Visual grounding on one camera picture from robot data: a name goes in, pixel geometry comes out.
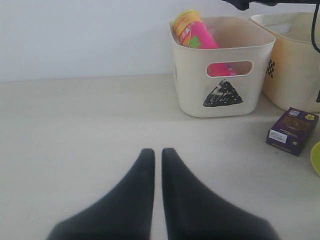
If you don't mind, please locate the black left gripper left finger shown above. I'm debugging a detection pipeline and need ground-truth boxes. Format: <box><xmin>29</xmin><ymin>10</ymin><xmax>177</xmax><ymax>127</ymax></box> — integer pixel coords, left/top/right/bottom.
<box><xmin>47</xmin><ymin>148</ymin><xmax>155</xmax><ymax>240</ymax></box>

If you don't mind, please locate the pink Lay's chip can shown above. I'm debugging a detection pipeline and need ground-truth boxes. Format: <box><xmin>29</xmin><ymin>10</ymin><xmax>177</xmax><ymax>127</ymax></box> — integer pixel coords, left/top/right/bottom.
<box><xmin>172</xmin><ymin>9</ymin><xmax>236</xmax><ymax>77</ymax></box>

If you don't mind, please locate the cream bin with square mark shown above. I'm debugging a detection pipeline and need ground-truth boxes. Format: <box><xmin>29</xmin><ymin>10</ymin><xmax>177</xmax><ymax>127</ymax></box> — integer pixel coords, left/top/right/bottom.
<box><xmin>250</xmin><ymin>12</ymin><xmax>320</xmax><ymax>113</ymax></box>

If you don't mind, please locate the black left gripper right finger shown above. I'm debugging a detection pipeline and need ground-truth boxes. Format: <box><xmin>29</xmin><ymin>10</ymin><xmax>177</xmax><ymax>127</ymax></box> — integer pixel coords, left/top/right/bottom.
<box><xmin>161</xmin><ymin>148</ymin><xmax>280</xmax><ymax>240</ymax></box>

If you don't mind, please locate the purple chocolate box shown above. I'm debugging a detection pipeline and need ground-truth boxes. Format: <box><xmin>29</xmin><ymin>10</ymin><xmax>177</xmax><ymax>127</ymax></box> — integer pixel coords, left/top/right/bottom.
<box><xmin>266</xmin><ymin>107</ymin><xmax>320</xmax><ymax>157</ymax></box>

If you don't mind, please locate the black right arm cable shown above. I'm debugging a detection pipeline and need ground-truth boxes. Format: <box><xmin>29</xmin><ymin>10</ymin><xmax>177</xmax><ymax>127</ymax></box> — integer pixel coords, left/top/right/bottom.
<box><xmin>310</xmin><ymin>3</ymin><xmax>320</xmax><ymax>55</ymax></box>

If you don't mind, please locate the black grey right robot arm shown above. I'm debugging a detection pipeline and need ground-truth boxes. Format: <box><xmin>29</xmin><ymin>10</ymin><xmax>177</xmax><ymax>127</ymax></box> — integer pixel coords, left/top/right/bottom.
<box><xmin>223</xmin><ymin>0</ymin><xmax>320</xmax><ymax>11</ymax></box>

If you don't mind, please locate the yellow Lay's chip can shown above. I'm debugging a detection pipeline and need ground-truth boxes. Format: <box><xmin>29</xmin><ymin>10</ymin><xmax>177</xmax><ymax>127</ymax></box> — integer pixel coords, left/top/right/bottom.
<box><xmin>310</xmin><ymin>142</ymin><xmax>320</xmax><ymax>175</ymax></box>

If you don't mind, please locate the cream bin with triangle mark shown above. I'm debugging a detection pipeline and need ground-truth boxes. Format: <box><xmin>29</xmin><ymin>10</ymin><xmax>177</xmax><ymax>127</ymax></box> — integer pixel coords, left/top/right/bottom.
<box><xmin>170</xmin><ymin>16</ymin><xmax>276</xmax><ymax>118</ymax></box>

